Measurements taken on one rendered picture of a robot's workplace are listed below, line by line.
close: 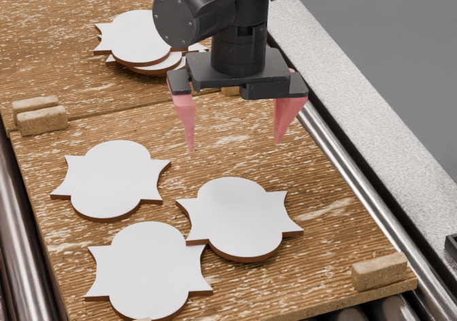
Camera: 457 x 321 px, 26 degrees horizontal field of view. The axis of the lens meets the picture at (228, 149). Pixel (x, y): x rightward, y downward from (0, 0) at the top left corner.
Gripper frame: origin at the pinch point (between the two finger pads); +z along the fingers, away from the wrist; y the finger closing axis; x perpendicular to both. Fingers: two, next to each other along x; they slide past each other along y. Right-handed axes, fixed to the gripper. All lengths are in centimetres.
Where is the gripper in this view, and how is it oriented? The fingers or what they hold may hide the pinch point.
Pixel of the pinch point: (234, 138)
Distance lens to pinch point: 108.5
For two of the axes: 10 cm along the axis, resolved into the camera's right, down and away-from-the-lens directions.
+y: 9.8, -0.7, 1.9
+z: -0.4, 8.5, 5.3
